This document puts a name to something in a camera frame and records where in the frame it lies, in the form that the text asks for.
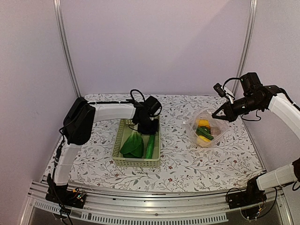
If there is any green white bok choy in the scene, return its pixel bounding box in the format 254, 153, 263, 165
120, 131, 144, 158

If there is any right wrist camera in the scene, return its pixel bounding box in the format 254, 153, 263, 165
213, 83, 235, 104

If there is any bright green cucumber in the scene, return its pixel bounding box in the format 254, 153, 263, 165
145, 135, 155, 159

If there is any left aluminium corner post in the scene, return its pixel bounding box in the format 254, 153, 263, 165
53, 0, 82, 98

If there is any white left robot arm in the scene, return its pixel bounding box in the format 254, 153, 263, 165
51, 96, 162, 203

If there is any right black camera cable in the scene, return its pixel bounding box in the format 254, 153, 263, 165
222, 77, 242, 89

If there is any left black looped cable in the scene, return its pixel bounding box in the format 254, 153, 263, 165
129, 89, 146, 105

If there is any aluminium front rail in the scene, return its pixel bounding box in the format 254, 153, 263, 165
20, 180, 295, 225

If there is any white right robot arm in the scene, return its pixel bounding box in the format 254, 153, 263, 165
212, 85, 300, 204

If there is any aluminium corner post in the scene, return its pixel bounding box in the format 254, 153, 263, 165
235, 0, 258, 80
53, 0, 82, 98

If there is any dark green cucumber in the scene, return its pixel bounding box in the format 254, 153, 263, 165
196, 127, 214, 140

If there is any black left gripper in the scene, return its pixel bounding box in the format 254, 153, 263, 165
137, 116, 159, 134

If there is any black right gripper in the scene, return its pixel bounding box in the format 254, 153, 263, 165
212, 94, 263, 122

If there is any pale green perforated basket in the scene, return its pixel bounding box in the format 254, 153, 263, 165
112, 117, 161, 168

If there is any clear zip top bag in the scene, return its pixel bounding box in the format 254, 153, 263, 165
184, 108, 229, 148

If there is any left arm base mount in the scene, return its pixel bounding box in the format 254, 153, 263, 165
45, 173, 87, 209

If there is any yellow lemon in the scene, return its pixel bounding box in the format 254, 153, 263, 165
196, 135, 211, 147
198, 120, 210, 128

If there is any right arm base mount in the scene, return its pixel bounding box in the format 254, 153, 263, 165
225, 178, 267, 220

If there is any right aluminium corner post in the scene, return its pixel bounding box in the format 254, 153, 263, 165
235, 0, 258, 80

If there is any floral tablecloth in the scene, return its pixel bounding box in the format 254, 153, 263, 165
69, 95, 263, 192

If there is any brown potato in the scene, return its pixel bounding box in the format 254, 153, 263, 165
210, 127, 222, 136

